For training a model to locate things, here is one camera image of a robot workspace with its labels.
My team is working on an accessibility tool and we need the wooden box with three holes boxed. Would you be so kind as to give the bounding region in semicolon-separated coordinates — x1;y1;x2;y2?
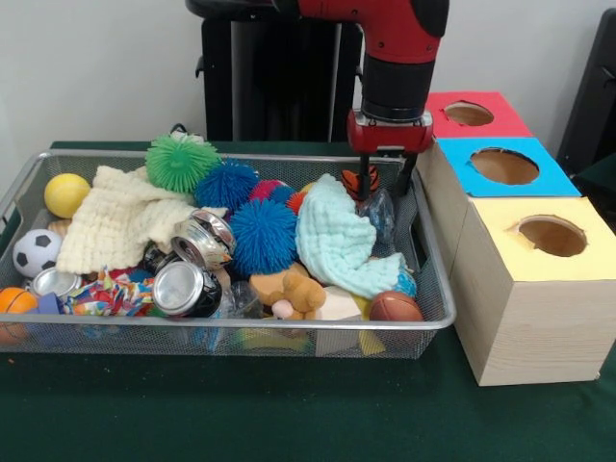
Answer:
414;90;616;387

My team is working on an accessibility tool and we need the green spiky rubber ball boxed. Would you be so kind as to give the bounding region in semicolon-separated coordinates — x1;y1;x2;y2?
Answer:
144;133;222;193

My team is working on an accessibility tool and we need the crushed silver drink can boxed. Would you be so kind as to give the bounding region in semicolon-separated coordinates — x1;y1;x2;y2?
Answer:
170;207;237;267

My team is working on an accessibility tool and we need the colourful polka dot cloth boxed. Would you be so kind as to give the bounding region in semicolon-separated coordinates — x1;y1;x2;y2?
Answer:
64;269;158;318

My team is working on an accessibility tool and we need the yellow foam ball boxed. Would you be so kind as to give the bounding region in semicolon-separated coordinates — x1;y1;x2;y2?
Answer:
43;172;91;219

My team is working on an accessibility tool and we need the silver wire mesh bin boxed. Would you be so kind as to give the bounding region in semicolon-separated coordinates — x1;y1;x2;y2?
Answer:
0;148;457;361

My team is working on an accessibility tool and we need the black and white soccer ball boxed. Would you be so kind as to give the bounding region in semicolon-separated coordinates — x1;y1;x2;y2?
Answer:
12;228;64;278

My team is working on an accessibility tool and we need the dark green table cloth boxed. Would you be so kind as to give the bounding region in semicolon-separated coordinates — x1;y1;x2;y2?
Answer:
572;156;616;218
0;140;616;462

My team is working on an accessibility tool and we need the cream waffle cloth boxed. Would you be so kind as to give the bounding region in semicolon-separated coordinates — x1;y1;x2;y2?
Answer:
55;165;227;275

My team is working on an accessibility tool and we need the brown football toy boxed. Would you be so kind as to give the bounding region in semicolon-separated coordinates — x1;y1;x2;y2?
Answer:
369;290;424;322

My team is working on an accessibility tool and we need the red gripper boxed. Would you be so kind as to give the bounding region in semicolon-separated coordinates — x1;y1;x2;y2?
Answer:
346;109;435;199

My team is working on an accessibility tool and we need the light blue waffle cloth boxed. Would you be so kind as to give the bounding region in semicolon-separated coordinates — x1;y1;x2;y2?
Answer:
294;173;408;300

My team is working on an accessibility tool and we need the blue spiky rubber ball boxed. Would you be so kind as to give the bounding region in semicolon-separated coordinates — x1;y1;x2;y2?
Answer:
228;197;299;278

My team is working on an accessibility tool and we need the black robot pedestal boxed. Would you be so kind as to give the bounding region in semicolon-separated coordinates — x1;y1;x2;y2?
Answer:
185;0;367;143

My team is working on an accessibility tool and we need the clear plastic bottle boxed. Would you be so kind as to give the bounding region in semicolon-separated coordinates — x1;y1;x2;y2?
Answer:
356;188;397;242

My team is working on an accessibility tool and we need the black frame stand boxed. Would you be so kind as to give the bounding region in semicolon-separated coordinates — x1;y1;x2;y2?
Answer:
556;7;616;177

